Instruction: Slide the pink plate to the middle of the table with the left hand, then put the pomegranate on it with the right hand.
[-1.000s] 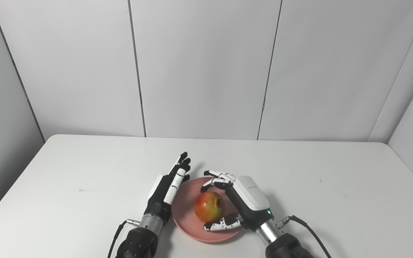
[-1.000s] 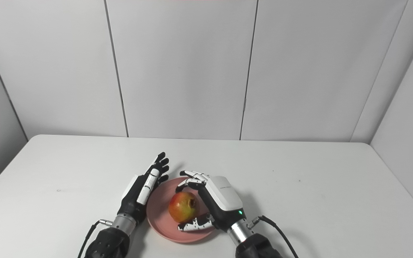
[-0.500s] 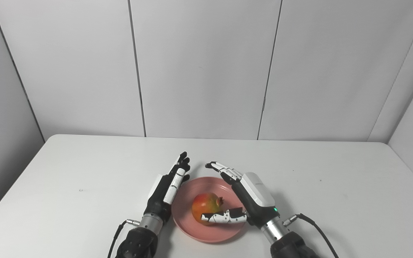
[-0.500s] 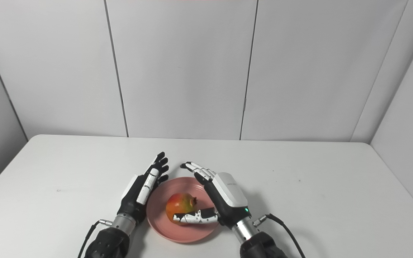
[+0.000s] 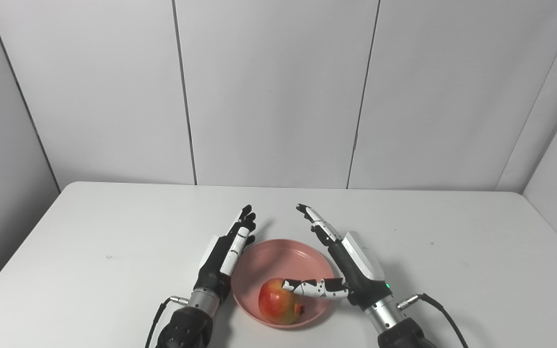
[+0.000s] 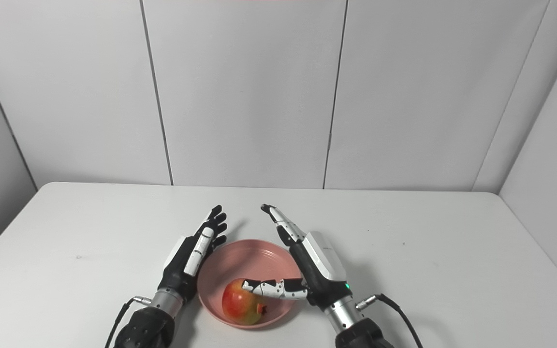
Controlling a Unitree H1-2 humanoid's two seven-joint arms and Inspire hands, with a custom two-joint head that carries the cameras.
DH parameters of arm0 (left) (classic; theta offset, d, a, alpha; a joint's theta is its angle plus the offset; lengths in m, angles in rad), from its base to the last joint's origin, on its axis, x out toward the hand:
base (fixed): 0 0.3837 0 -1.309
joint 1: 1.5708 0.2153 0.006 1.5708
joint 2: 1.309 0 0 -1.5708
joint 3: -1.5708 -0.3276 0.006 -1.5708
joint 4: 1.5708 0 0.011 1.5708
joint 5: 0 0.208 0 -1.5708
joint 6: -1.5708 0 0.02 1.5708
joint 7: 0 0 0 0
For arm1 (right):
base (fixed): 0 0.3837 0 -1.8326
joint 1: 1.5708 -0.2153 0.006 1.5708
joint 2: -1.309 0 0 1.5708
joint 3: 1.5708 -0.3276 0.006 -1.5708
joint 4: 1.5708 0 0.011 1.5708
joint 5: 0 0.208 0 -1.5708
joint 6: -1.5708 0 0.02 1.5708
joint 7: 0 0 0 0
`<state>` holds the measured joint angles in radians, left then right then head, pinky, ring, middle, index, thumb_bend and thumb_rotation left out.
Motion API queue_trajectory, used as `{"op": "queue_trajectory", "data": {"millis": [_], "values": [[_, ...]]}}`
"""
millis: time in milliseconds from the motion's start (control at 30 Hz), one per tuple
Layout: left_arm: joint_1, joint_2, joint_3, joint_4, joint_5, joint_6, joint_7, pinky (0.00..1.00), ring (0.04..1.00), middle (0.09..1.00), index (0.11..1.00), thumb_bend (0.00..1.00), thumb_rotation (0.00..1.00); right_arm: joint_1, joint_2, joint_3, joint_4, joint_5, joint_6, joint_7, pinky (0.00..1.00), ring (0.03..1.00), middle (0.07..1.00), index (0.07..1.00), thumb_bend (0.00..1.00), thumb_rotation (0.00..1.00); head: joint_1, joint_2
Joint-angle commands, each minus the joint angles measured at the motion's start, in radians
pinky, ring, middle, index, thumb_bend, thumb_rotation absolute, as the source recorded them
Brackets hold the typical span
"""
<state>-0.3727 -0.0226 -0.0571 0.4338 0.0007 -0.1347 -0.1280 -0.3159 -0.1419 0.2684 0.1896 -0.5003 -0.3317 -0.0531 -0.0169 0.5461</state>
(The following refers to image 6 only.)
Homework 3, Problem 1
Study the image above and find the red yellow apple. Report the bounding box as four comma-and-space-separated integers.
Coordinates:
221, 277, 268, 326

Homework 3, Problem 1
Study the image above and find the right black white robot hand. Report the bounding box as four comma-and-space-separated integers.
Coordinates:
242, 203, 352, 310

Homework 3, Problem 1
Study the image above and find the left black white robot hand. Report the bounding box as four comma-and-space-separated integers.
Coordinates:
157, 204, 229, 304

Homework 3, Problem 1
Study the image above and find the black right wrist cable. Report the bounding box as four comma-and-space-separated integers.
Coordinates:
355, 293, 425, 348

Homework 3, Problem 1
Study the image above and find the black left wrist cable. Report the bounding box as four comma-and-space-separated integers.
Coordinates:
104, 296, 153, 348

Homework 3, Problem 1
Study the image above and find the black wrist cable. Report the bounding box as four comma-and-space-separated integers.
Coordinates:
104, 296, 153, 348
355, 293, 425, 348

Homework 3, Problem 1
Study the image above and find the pink round plate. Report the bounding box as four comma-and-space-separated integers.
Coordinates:
197, 238, 308, 331

